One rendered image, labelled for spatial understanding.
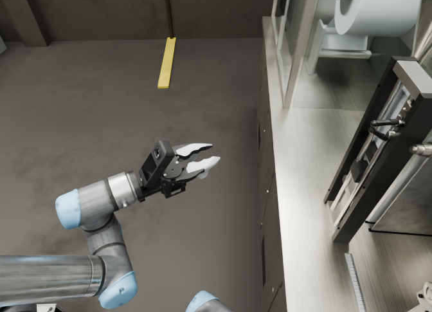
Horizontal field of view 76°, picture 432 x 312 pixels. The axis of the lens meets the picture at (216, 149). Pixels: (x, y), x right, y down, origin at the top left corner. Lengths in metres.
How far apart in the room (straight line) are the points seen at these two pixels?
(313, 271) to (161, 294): 1.10
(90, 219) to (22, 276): 0.16
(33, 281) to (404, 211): 0.92
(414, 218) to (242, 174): 1.46
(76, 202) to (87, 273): 0.14
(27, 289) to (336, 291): 0.73
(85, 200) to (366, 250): 0.81
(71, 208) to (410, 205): 0.87
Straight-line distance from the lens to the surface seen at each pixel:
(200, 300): 0.70
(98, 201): 0.63
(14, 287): 0.56
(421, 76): 0.69
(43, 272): 0.57
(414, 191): 0.92
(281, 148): 1.20
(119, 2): 4.35
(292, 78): 1.33
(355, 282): 0.95
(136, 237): 2.01
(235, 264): 1.87
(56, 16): 4.71
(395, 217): 1.02
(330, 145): 1.28
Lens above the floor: 1.72
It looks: 45 degrees down
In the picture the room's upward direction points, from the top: straight up
